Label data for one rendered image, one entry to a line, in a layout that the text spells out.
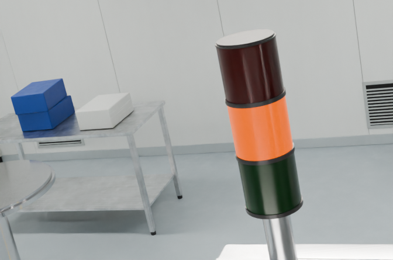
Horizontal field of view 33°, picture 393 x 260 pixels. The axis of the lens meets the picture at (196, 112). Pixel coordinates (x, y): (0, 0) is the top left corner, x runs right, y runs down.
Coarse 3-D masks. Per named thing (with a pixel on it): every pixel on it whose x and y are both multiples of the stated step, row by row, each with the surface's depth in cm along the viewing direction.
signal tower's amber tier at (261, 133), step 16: (240, 112) 53; (256, 112) 53; (272, 112) 53; (240, 128) 54; (256, 128) 53; (272, 128) 53; (288, 128) 55; (240, 144) 55; (256, 144) 54; (272, 144) 54; (288, 144) 55; (256, 160) 54
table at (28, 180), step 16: (16, 160) 476; (32, 160) 470; (0, 176) 451; (16, 176) 444; (32, 176) 439; (48, 176) 433; (0, 192) 423; (16, 192) 418; (32, 192) 412; (0, 208) 399; (16, 208) 402; (0, 224) 437; (0, 240) 439; (0, 256) 442; (16, 256) 449
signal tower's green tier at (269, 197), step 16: (288, 160) 55; (240, 176) 57; (256, 176) 55; (272, 176) 54; (288, 176) 55; (256, 192) 55; (272, 192) 55; (288, 192) 55; (256, 208) 56; (272, 208) 55; (288, 208) 56
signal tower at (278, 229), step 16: (240, 32) 55; (256, 32) 54; (272, 32) 53; (224, 48) 52; (240, 160) 55; (272, 160) 54; (272, 224) 57; (288, 224) 58; (272, 240) 58; (288, 240) 58; (272, 256) 59; (288, 256) 58
